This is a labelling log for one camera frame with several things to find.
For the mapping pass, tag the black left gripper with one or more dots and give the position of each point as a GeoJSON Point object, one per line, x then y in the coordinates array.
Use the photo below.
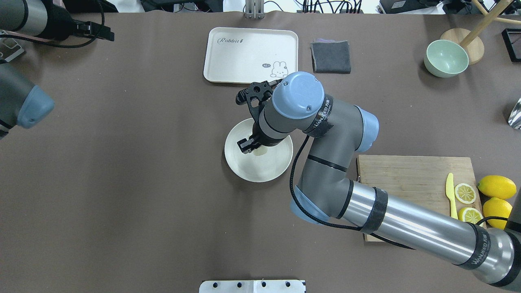
{"type": "Point", "coordinates": [61, 29]}

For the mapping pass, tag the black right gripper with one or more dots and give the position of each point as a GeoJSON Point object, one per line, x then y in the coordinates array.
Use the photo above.
{"type": "Point", "coordinates": [265, 140]}

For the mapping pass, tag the cream round plate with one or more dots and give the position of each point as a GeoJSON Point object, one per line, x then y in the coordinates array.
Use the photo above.
{"type": "Point", "coordinates": [256, 168]}

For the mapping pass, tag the white steamed bun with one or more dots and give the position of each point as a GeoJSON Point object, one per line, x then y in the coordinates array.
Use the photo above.
{"type": "Point", "coordinates": [260, 151]}

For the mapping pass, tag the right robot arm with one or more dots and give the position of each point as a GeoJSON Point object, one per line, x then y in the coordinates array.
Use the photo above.
{"type": "Point", "coordinates": [323, 194]}

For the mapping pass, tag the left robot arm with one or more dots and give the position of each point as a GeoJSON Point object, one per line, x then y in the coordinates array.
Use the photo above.
{"type": "Point", "coordinates": [44, 22]}

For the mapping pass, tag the cream rabbit tray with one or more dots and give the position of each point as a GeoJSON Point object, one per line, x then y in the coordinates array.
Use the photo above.
{"type": "Point", "coordinates": [246, 55]}

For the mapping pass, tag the dark framed tray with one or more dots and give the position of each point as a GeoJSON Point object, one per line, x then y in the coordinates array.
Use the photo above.
{"type": "Point", "coordinates": [512, 40]}

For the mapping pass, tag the white cup rack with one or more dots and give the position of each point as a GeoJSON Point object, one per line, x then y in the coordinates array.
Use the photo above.
{"type": "Point", "coordinates": [9, 48]}

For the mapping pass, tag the folded grey cloth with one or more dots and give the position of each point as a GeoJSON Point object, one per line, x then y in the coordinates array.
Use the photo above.
{"type": "Point", "coordinates": [331, 57]}

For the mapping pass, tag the bamboo cutting board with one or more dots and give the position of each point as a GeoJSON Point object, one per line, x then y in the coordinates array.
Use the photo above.
{"type": "Point", "coordinates": [418, 179]}

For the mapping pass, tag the yellow plastic knife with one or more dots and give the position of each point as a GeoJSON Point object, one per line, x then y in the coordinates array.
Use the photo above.
{"type": "Point", "coordinates": [450, 194]}

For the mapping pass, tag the light green bowl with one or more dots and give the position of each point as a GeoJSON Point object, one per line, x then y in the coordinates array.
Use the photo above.
{"type": "Point", "coordinates": [445, 59]}

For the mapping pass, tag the lemon half upper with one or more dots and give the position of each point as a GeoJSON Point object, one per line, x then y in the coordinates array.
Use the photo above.
{"type": "Point", "coordinates": [465, 193]}

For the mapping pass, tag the lemon half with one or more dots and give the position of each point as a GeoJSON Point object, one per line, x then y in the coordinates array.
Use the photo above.
{"type": "Point", "coordinates": [470, 215]}
{"type": "Point", "coordinates": [465, 193]}

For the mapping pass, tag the lemon half lower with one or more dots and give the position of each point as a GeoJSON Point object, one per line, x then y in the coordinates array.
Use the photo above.
{"type": "Point", "coordinates": [470, 215]}

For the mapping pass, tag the wooden mug tree stand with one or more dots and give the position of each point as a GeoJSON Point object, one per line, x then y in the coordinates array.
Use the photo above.
{"type": "Point", "coordinates": [470, 40]}

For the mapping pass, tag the whole lemon upper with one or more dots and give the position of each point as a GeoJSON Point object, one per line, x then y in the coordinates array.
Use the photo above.
{"type": "Point", "coordinates": [497, 186]}

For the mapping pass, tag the whole lemon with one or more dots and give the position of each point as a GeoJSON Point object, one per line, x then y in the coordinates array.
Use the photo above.
{"type": "Point", "coordinates": [497, 186]}
{"type": "Point", "coordinates": [497, 207]}

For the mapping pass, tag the whole lemon lower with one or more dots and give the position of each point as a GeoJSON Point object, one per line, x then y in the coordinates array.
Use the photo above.
{"type": "Point", "coordinates": [497, 207]}

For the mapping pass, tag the metal scoop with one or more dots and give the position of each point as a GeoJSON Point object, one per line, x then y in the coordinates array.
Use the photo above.
{"type": "Point", "coordinates": [514, 119]}

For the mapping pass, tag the aluminium frame post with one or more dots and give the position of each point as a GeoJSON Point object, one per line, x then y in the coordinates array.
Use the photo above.
{"type": "Point", "coordinates": [254, 9]}

